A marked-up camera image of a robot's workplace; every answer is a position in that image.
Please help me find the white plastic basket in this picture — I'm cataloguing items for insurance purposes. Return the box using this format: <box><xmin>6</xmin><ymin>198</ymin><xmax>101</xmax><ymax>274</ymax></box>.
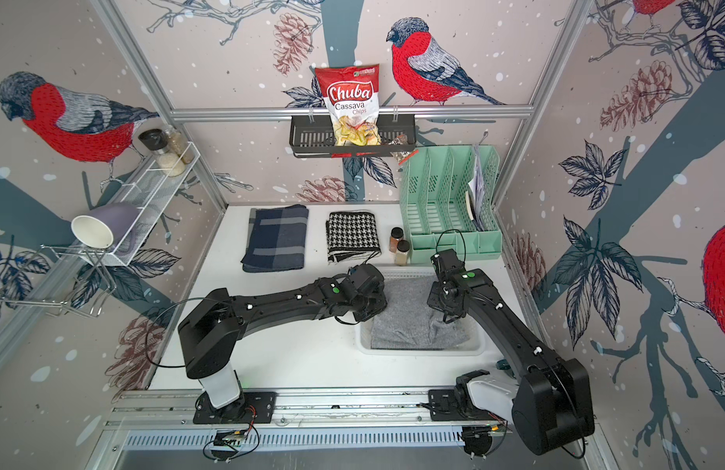
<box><xmin>355</xmin><ymin>266</ymin><xmax>487</xmax><ymax>356</ymax></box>

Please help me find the black lid jar on shelf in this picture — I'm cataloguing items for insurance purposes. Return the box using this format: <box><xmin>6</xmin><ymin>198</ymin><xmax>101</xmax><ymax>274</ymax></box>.
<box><xmin>139</xmin><ymin>128</ymin><xmax>169</xmax><ymax>155</ymax></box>

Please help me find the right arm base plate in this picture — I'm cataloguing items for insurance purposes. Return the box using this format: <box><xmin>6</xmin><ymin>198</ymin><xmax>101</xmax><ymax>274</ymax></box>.
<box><xmin>419</xmin><ymin>388</ymin><xmax>503</xmax><ymax>423</ymax></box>

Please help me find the black wall basket shelf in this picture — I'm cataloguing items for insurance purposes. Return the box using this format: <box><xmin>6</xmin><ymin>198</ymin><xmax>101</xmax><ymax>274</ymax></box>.
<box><xmin>289</xmin><ymin>115</ymin><xmax>415</xmax><ymax>158</ymax></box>

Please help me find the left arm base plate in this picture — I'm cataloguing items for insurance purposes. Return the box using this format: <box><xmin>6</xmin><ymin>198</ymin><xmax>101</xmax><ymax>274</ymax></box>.
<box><xmin>192</xmin><ymin>392</ymin><xmax>278</xmax><ymax>425</ymax></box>

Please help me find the wire cup holder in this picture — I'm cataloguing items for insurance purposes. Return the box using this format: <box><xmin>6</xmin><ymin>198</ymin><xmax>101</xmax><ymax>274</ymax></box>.
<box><xmin>0</xmin><ymin>244</ymin><xmax>122</xmax><ymax>318</ymax></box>

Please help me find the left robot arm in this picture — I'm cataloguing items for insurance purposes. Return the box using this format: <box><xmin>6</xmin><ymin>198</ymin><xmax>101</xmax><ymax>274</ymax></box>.
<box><xmin>178</xmin><ymin>264</ymin><xmax>387</xmax><ymax>410</ymax></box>

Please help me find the brown spice jar black lid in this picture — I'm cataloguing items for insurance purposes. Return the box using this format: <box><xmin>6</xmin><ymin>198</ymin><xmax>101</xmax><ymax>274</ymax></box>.
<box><xmin>389</xmin><ymin>226</ymin><xmax>405</xmax><ymax>253</ymax></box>

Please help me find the navy plaid scarf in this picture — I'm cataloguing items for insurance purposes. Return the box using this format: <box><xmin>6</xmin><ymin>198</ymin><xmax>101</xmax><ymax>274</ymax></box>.
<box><xmin>241</xmin><ymin>205</ymin><xmax>310</xmax><ymax>273</ymax></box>

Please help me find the beige spice jar black lid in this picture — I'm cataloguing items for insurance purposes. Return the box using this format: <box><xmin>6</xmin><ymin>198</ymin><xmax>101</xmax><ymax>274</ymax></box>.
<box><xmin>395</xmin><ymin>239</ymin><xmax>411</xmax><ymax>266</ymax></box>

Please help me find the snack packet in black shelf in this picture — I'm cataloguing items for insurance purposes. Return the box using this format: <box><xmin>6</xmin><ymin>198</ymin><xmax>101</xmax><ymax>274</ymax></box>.
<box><xmin>385</xmin><ymin>134</ymin><xmax>418</xmax><ymax>166</ymax></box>

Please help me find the white wire wall shelf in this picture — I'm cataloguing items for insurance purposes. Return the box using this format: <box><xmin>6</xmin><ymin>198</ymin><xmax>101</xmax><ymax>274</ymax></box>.
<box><xmin>80</xmin><ymin>142</ymin><xmax>201</xmax><ymax>266</ymax></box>

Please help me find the mint green desk organizer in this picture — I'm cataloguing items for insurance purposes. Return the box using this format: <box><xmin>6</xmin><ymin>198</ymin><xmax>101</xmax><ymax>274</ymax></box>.
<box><xmin>400</xmin><ymin>145</ymin><xmax>503</xmax><ymax>264</ymax></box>

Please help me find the Chuba cassava chips bag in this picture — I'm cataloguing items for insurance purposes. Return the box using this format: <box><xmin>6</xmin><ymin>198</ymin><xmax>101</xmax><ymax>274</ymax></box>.
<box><xmin>316</xmin><ymin>65</ymin><xmax>381</xmax><ymax>147</ymax></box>

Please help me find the glass jar on shelf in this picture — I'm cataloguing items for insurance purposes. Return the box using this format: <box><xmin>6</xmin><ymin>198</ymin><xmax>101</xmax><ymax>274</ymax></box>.
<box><xmin>162</xmin><ymin>125</ymin><xmax>193</xmax><ymax>165</ymax></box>

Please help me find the grey knitted scarf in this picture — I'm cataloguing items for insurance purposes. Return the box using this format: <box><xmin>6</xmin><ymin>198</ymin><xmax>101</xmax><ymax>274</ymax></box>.
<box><xmin>370</xmin><ymin>276</ymin><xmax>468</xmax><ymax>351</ymax></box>

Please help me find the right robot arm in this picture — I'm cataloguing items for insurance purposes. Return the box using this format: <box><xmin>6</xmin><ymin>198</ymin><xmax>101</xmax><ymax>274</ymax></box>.
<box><xmin>428</xmin><ymin>250</ymin><xmax>595</xmax><ymax>456</ymax></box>

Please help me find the purple cup white inside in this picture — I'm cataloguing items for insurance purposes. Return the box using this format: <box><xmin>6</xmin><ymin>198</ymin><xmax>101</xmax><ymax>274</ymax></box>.
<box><xmin>71</xmin><ymin>203</ymin><xmax>141</xmax><ymax>250</ymax></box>

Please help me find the houndstooth folded scarf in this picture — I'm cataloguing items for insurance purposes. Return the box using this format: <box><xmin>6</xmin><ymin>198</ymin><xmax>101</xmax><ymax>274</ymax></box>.
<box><xmin>325</xmin><ymin>211</ymin><xmax>381</xmax><ymax>264</ymax></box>

